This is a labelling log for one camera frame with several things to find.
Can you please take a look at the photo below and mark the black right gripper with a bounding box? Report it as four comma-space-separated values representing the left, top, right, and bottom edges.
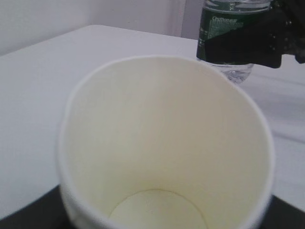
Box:
205, 0, 305, 68

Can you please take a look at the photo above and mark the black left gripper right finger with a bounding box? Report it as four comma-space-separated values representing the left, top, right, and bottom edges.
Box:
259, 196, 305, 229

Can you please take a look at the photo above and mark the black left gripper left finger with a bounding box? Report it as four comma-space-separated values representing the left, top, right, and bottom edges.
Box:
0, 186, 71, 229

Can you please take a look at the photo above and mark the clear green-label water bottle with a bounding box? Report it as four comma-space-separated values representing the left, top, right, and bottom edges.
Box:
196, 0, 272, 85

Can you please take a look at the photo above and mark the white paper cup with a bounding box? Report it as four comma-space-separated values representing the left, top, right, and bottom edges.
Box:
56, 56, 275, 229

